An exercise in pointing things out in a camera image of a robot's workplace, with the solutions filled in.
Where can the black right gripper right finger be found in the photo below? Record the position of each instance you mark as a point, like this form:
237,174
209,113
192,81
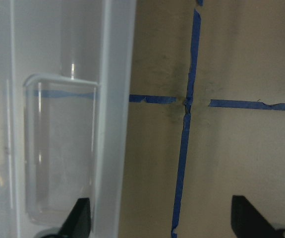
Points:
247,222

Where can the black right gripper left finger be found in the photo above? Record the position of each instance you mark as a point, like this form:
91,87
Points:
78,222

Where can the clear plastic box lid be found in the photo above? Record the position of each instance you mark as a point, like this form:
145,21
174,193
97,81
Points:
65,70

